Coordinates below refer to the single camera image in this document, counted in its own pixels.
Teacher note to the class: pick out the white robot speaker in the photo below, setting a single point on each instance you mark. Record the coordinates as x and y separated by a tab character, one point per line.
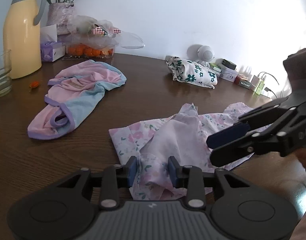
205	53

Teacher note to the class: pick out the person's pale pink clothing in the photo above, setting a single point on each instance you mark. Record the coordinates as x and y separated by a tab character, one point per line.
305	225

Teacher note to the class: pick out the white printed tin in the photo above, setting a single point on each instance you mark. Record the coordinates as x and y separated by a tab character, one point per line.
229	75

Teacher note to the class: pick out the fallen orange flower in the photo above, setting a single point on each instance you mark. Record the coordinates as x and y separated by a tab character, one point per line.
34	85

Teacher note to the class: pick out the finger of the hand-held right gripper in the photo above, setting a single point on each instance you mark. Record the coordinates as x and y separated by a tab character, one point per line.
227	135
232	152

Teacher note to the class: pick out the clear drinking glass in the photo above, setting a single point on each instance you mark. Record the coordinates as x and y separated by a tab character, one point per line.
2	77

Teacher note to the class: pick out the clear plastic bag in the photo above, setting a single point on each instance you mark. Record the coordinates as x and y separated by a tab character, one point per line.
128	41

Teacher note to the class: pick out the pink floral ruffled garment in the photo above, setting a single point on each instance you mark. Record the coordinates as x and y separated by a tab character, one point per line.
182	135

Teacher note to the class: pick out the clear container of oranges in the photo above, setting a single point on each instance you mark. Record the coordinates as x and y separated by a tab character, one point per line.
90	52

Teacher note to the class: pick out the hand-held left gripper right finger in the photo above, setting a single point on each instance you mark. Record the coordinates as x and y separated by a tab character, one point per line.
172	173

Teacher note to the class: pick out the green and white packet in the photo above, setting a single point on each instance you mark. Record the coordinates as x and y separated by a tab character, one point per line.
215	68

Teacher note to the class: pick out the white charger plug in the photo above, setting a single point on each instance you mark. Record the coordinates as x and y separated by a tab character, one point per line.
254	81

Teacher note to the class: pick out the green charger plug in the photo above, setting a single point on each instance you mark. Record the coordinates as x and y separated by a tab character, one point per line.
260	87

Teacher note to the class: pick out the purple tissue box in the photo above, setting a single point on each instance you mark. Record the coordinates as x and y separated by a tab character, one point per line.
50	52

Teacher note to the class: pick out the small black box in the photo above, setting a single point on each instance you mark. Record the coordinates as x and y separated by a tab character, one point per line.
229	64

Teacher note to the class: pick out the pink and blue garment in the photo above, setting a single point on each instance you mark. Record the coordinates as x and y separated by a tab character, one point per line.
75	87

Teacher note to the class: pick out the dark red box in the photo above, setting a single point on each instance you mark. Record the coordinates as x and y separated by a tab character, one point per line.
242	82

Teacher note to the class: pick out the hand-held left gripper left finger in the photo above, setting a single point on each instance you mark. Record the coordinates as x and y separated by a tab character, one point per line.
133	172

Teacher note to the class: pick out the person's right hand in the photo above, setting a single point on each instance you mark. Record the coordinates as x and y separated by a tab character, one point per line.
304	158

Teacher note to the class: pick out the folded white floral garment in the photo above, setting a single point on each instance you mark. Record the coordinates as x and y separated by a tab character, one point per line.
192	73

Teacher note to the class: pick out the pale pink vase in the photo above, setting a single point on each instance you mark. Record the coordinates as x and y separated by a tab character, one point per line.
61	17

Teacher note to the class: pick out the checkered snack packet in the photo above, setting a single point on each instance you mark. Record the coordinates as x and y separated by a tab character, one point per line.
103	31

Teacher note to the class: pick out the yellow thermos jug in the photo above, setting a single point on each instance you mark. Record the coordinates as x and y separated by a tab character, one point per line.
22	42

